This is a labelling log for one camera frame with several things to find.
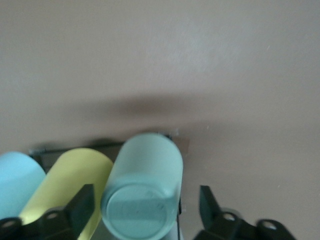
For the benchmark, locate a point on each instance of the yellow cup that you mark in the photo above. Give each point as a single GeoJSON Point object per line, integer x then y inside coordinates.
{"type": "Point", "coordinates": [70, 175]}

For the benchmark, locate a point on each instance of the mint green cup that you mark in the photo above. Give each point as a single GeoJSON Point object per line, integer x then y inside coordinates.
{"type": "Point", "coordinates": [145, 175]}

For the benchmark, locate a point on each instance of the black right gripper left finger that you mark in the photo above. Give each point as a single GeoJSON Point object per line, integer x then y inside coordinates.
{"type": "Point", "coordinates": [62, 225]}

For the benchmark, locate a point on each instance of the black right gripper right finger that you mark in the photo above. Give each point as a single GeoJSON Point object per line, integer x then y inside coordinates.
{"type": "Point", "coordinates": [220, 225]}

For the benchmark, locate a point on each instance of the light blue cup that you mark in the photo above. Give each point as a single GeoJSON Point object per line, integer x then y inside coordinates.
{"type": "Point", "coordinates": [17, 180]}

